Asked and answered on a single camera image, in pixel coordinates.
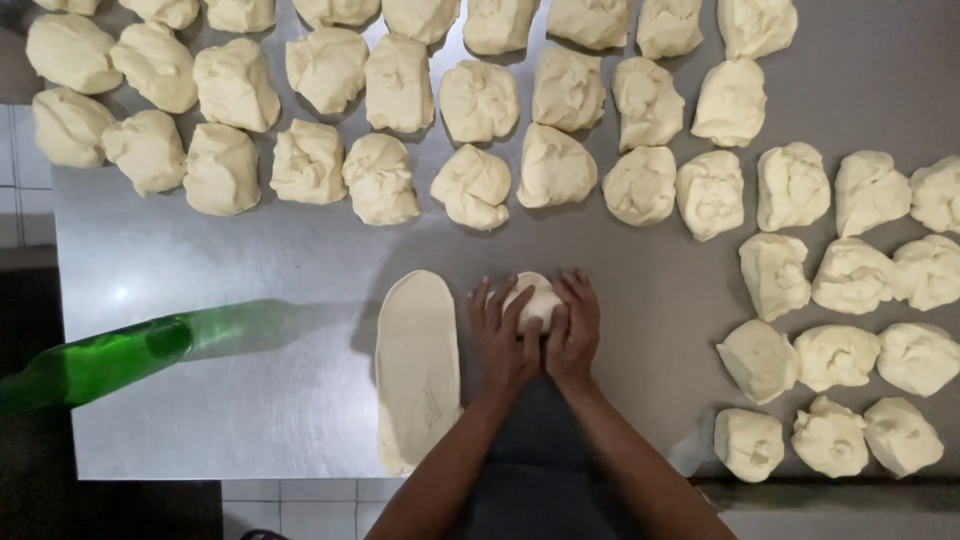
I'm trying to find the rows of raw dough lumps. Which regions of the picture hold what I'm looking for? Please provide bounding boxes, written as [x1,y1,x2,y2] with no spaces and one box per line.
[25,0,960,486]

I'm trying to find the green glass bottle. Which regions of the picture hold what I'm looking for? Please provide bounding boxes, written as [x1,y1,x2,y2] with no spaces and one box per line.
[0,315,195,418]

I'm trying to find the flattened oval dough sheet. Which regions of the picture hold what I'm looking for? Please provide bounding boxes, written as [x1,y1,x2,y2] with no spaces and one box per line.
[374,269,465,478]

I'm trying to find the small round dough ball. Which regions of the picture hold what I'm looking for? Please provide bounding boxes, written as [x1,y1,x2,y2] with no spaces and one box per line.
[501,271,565,336]

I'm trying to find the person's right hand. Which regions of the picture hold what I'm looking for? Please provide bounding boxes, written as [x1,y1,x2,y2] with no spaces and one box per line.
[544,269,602,384]

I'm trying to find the person's dark grey clothing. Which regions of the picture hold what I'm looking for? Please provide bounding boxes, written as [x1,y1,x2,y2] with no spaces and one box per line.
[448,373,648,540]

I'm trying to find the person's left hand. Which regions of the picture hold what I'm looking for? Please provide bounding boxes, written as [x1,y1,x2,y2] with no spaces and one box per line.
[468,275,543,399]

